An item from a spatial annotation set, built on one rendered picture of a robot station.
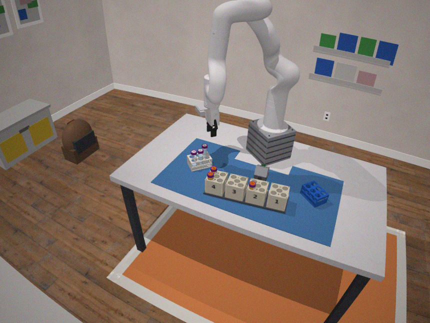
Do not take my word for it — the beige bucket adapter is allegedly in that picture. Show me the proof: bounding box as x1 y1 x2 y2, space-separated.
245 178 269 206
266 183 290 211
205 170 228 197
225 173 249 201

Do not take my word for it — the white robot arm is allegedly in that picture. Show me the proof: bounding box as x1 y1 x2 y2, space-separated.
195 0 300 134

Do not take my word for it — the white tube rack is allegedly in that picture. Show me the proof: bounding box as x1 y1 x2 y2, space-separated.
187 152 212 172

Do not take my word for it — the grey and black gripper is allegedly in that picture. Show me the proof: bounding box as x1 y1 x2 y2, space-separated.
205 106 220 137

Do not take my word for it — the blue tube rack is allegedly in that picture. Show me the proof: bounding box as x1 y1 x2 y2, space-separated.
300 181 329 208

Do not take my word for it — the blue flat mat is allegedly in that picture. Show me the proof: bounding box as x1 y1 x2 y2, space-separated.
151 138 344 247

